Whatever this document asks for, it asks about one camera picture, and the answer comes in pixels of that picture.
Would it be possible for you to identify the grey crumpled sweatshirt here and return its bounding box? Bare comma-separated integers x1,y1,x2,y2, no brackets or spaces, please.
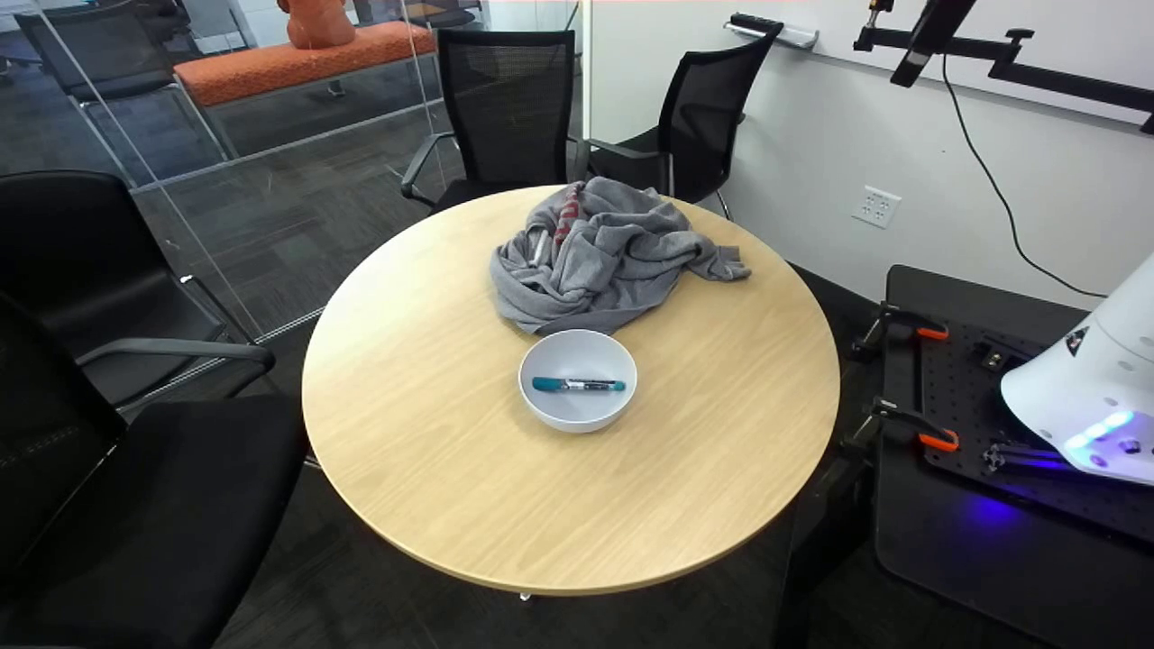
487,172,754,340

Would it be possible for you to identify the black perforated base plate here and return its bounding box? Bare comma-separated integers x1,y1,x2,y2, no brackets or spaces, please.
912,328,1154,549

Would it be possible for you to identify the teal and black marker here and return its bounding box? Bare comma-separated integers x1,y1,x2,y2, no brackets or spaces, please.
531,370,632,397

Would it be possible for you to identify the orange upholstered bench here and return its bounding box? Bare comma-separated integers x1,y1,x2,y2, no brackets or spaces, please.
172,17,439,111

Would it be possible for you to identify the orange plush figure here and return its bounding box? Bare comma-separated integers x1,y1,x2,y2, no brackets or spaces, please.
273,0,360,52

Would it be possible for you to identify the black wall cable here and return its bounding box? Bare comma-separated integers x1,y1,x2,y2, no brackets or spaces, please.
937,52,1106,302

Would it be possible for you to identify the black base mounting bracket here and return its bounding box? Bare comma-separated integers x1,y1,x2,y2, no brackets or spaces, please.
973,340,1029,370
980,439,1069,475

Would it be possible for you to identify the black robot cart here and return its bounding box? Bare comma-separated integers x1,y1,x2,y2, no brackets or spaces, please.
871,263,1154,649

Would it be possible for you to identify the round wooden table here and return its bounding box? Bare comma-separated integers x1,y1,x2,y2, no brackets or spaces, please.
301,180,846,602

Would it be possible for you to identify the white round bowl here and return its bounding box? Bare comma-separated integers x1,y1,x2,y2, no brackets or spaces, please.
515,325,644,436

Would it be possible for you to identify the white wall outlet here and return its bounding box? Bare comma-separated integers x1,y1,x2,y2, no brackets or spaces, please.
850,180,906,233

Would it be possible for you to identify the black mounted device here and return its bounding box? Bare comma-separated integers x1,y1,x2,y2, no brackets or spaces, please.
888,0,980,88

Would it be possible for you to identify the orange handled black clamp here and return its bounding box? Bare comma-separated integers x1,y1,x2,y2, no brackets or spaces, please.
859,397,967,459
849,302,954,360

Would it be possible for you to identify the black mesh office chair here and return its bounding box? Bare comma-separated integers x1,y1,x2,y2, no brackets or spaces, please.
0,291,309,649
398,26,585,213
0,165,281,418
585,10,787,204
12,0,238,185

